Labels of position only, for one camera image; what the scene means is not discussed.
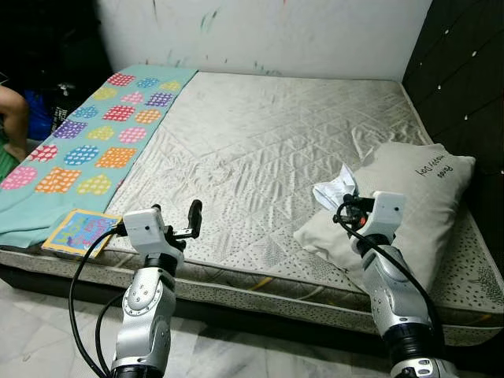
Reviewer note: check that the white paper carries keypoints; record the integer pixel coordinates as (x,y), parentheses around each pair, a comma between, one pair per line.
(335,190)

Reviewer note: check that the colourful children's book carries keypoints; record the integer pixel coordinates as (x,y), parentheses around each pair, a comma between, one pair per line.
(79,230)

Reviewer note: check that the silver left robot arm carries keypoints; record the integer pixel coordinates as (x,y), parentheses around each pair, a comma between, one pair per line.
(146,315)

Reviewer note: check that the white pillow with tree print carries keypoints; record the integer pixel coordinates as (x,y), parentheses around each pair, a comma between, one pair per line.
(425,205)

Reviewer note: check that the teal blanket with colourful shapes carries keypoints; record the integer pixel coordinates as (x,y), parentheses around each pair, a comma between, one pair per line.
(79,157)

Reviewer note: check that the grey quilted mattress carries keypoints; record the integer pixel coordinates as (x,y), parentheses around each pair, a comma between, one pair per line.
(268,134)

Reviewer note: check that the black bag with white print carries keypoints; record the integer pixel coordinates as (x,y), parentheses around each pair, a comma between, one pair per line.
(63,102)

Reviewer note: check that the blue bag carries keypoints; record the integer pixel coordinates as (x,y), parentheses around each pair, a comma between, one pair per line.
(36,114)

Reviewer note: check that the green plastic stool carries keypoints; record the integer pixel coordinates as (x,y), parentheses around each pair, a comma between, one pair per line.
(6,161)

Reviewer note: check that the person's bare leg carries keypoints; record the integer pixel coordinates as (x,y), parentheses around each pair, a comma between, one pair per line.
(12,118)

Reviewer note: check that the black tufted headboard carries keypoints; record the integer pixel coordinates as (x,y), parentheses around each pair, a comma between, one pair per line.
(465,79)

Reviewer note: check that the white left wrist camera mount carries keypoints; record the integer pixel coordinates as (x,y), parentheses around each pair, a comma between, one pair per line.
(146,228)

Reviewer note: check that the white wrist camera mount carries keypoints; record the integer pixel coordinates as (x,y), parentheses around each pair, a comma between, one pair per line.
(387,213)
(146,228)

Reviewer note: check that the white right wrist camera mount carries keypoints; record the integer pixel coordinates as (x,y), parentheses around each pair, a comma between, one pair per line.
(387,213)

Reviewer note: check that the black bed frame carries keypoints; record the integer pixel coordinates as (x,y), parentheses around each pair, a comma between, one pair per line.
(236,313)

